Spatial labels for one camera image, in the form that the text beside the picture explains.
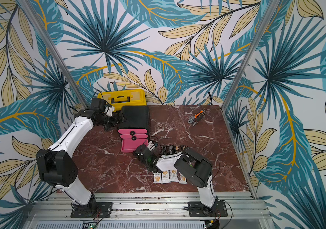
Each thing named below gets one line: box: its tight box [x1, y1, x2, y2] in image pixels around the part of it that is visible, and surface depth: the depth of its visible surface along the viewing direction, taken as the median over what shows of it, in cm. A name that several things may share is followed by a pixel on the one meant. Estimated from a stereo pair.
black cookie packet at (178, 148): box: [174, 145, 183, 153], surface depth 96 cm
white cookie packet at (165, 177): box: [161, 170, 171, 185], surface depth 85 cm
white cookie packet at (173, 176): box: [169, 169, 179, 182], surface depth 85 cm
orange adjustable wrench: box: [187, 109, 206, 124], surface depth 113 cm
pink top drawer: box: [117, 128, 148, 136], surface depth 88 cm
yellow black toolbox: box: [97, 89, 147, 112], surface depth 105 cm
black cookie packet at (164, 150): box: [161, 145, 167, 156], surface depth 95 cm
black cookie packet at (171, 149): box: [167, 145, 176, 155], surface depth 95 cm
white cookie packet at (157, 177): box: [152, 171, 163, 184], surface depth 84 cm
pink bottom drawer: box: [121, 138, 149, 153], surface depth 96 cm
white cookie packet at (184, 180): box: [178, 171, 188, 185], surface depth 83 cm
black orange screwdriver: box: [192, 113, 205, 126], surface depth 114 cm
